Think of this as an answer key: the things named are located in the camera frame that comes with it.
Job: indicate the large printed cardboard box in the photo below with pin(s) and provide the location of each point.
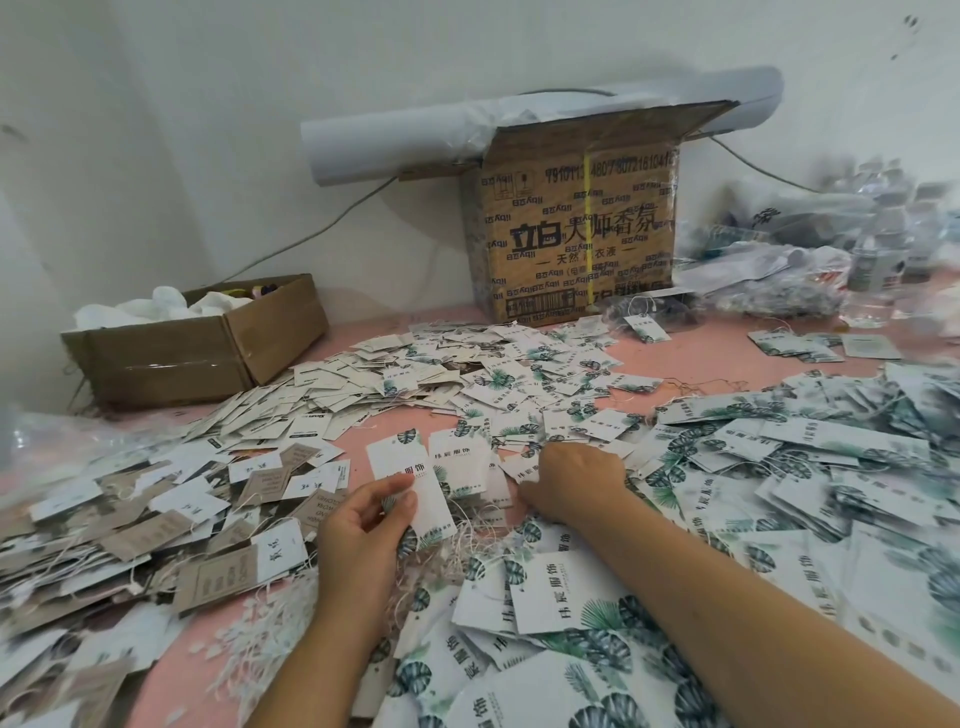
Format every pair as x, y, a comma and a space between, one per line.
575, 225

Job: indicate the heap of small tags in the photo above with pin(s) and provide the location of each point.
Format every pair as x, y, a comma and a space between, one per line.
405, 368

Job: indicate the person's left hand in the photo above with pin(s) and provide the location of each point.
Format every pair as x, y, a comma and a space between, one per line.
360, 555

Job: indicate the clear plastic bag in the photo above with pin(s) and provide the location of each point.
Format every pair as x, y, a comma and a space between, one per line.
57, 443

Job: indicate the pile of brown white tags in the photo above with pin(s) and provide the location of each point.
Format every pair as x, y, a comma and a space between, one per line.
113, 548

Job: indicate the single white leaf print tag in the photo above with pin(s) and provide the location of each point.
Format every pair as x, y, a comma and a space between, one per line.
413, 488

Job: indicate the heap of clear plastic bags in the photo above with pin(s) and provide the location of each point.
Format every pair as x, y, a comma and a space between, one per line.
818, 263

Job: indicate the small open cardboard box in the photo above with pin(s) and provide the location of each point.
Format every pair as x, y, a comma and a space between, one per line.
192, 342

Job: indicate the white crumpled material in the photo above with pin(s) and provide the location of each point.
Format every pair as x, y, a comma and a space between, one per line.
158, 306

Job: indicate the pile of green leaf tags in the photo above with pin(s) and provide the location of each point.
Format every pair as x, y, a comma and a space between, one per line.
810, 518

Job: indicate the person's right forearm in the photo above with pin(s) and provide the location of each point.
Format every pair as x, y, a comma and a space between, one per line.
788, 615

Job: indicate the person's right hand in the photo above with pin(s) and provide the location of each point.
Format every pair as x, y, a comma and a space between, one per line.
573, 483

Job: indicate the white roll in plastic wrap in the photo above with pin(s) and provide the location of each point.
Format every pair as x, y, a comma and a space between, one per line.
398, 138

